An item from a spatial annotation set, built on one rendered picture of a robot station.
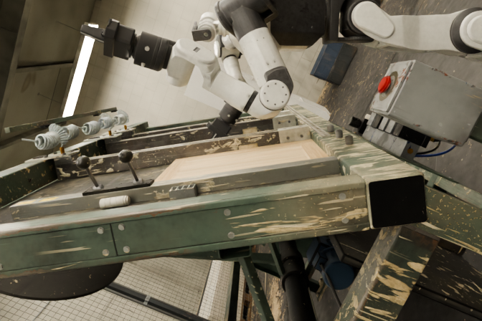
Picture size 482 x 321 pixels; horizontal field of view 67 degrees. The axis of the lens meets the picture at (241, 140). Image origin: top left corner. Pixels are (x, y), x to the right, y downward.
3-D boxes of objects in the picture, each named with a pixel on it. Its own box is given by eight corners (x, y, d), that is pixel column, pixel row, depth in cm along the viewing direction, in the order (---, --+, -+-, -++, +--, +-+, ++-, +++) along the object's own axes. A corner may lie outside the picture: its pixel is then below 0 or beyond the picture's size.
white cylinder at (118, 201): (100, 211, 101) (128, 207, 101) (97, 200, 101) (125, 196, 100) (105, 207, 104) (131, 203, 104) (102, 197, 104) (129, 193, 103)
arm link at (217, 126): (228, 139, 173) (243, 118, 171) (227, 142, 164) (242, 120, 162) (206, 124, 173) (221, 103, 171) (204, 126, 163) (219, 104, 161)
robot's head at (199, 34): (215, 14, 124) (194, 17, 125) (213, 24, 117) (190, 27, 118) (219, 32, 128) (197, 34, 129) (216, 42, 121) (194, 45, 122)
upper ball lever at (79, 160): (104, 195, 105) (84, 160, 97) (92, 196, 106) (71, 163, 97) (107, 185, 108) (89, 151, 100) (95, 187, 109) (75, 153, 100)
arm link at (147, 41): (101, 39, 85) (152, 56, 88) (112, 7, 89) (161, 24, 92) (100, 66, 96) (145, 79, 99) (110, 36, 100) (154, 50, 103)
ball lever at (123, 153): (145, 189, 105) (128, 154, 96) (132, 190, 105) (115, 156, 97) (147, 179, 108) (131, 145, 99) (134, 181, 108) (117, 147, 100)
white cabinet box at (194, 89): (331, 114, 518) (198, 56, 511) (313, 150, 533) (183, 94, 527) (325, 107, 576) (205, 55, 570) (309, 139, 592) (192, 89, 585)
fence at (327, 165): (340, 173, 101) (338, 159, 100) (12, 220, 106) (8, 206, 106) (336, 168, 105) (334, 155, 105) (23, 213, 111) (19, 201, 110)
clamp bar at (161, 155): (312, 143, 147) (304, 84, 143) (30, 185, 154) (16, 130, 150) (308, 140, 156) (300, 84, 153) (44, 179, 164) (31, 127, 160)
